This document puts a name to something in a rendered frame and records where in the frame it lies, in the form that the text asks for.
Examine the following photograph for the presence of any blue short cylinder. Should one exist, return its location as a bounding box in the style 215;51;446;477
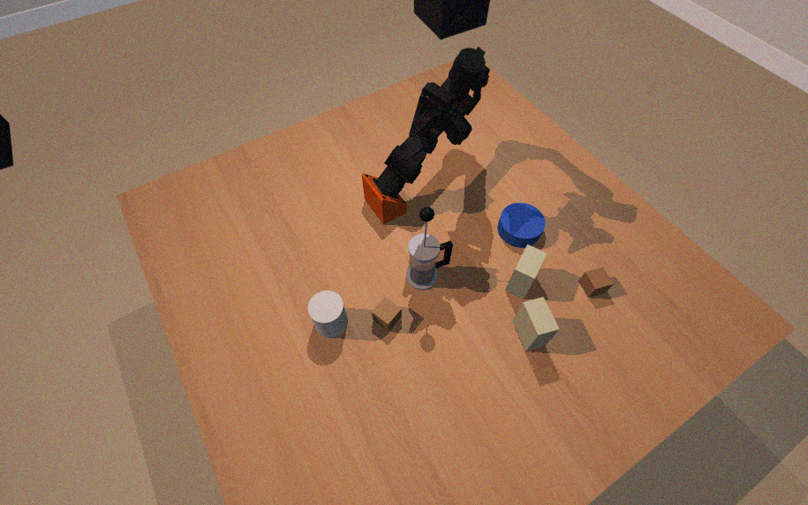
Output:
497;202;545;248

